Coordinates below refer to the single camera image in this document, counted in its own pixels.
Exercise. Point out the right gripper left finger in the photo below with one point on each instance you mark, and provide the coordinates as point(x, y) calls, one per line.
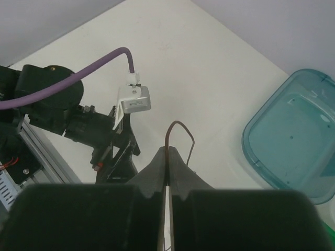
point(126, 216)

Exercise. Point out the white slotted cable duct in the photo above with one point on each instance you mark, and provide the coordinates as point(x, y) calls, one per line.
point(9, 190)

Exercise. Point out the green plastic tray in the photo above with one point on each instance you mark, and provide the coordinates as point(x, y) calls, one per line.
point(330, 232)

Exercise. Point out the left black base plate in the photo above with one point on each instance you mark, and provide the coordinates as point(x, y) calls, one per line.
point(21, 163)

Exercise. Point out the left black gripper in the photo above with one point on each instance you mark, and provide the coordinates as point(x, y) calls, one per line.
point(113, 148)

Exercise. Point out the aluminium mounting rail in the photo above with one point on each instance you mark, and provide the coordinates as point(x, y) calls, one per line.
point(54, 168)

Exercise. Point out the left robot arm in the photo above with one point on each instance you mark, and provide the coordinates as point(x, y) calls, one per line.
point(50, 99)

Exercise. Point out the teal transparent plastic tub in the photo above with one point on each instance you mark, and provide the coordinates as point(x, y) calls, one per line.
point(289, 142)

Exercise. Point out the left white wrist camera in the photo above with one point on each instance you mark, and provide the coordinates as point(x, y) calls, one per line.
point(132, 97)

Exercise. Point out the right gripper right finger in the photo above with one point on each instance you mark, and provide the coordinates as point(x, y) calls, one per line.
point(205, 218)

